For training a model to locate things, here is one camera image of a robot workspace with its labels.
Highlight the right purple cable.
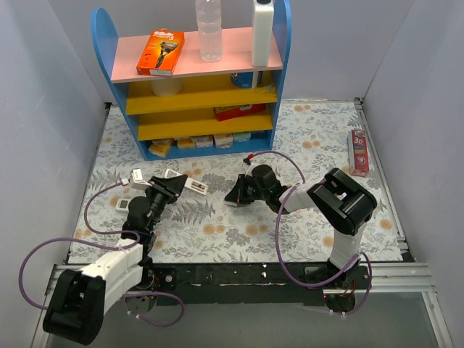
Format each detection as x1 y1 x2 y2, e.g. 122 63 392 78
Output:
249 150 373 315

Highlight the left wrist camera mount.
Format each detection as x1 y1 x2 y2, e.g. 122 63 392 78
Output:
120 168 152 191

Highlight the blue white tin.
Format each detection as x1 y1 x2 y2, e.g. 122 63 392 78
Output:
230 71 262 89

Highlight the white battery cover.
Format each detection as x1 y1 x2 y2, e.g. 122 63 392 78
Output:
224 200 241 207

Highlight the white plastic bottle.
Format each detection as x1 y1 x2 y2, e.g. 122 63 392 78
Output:
252 0 274 67

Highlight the teal white small box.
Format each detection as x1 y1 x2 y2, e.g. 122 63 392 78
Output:
233 132 251 143

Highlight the yellow box bottom shelf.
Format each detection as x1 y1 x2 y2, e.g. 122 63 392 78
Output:
148 138 175 158

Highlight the clear plastic bottle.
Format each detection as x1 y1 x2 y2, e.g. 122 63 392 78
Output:
195 0 223 62

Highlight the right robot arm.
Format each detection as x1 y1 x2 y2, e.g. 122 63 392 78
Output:
224 165 377 289

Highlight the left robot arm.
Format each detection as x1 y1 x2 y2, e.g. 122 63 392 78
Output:
42 170 188 345

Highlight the red flat box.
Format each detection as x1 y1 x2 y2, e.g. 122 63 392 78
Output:
213 104 266 122

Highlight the blue shelf unit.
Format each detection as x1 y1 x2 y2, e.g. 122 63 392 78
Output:
91 1 292 161

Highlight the small white timer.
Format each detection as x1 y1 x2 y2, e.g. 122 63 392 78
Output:
115 199 130 212

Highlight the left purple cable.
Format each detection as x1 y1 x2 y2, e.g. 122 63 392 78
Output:
18 181 185 328

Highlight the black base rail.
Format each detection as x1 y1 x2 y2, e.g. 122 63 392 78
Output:
146 262 369 312

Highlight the white remote control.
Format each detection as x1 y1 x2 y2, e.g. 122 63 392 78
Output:
164 168 208 196

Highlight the yellow white small box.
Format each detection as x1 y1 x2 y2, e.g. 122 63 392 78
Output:
177 138 196 149

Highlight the purple cable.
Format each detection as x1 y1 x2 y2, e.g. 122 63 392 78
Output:
249 150 373 315
18 181 185 328

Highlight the white roll on shelf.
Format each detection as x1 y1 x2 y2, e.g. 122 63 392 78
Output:
150 78 184 97

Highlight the floral table mat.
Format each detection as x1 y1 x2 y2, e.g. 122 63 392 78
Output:
67 99 403 265

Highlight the orange razor box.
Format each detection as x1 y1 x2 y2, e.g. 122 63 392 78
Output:
136 29 185 77

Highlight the red toothpaste box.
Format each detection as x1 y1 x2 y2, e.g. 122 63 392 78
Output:
347 129 370 177

